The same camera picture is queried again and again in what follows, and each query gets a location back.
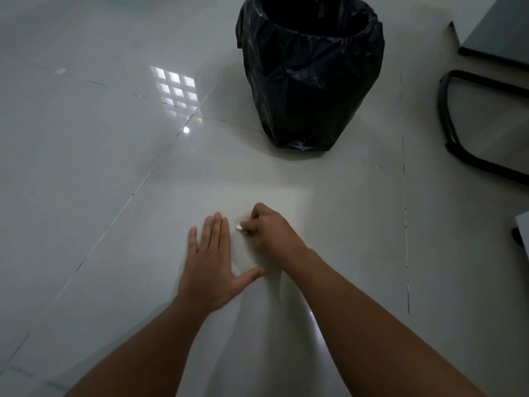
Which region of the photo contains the person's left hand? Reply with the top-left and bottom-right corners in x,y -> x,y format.
176,212 -> 265,315

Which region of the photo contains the person's right forearm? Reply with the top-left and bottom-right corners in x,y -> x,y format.
284,248 -> 487,397

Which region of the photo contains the trash bin with black bag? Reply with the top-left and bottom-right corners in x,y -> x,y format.
236,0 -> 386,152

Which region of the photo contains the translucent white plastic bag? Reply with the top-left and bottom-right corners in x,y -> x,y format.
176,182 -> 346,397

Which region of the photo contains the person's right hand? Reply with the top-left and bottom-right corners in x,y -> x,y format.
239,202 -> 310,274

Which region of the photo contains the grey cabinet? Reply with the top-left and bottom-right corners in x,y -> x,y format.
449,0 -> 529,67

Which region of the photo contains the black metal chair frame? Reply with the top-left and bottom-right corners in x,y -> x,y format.
437,69 -> 529,187

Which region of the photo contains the person's left forearm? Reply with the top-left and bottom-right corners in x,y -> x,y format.
64,297 -> 212,397

